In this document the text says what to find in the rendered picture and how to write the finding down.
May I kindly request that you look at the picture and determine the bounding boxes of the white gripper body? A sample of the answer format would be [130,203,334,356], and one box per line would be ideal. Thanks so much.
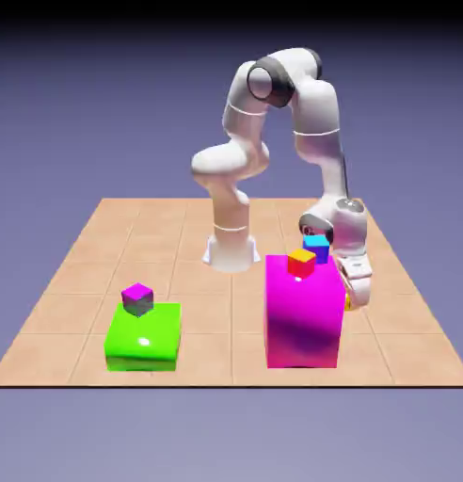
[335,252,373,309]

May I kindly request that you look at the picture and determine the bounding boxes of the small blue cube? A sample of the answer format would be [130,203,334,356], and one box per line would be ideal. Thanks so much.
[302,233,331,265]

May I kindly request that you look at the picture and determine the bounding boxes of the small red cube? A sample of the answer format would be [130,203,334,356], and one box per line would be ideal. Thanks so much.
[286,248,318,281]

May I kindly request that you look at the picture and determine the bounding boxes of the small purple cube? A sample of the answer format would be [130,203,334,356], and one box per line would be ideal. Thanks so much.
[120,281,155,318]

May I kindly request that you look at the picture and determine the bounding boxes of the large magenta box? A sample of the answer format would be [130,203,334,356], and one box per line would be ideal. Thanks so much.
[264,254,346,370]

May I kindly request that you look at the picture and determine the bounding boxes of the large green box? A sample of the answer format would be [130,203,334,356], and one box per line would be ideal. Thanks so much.
[104,301,183,373]

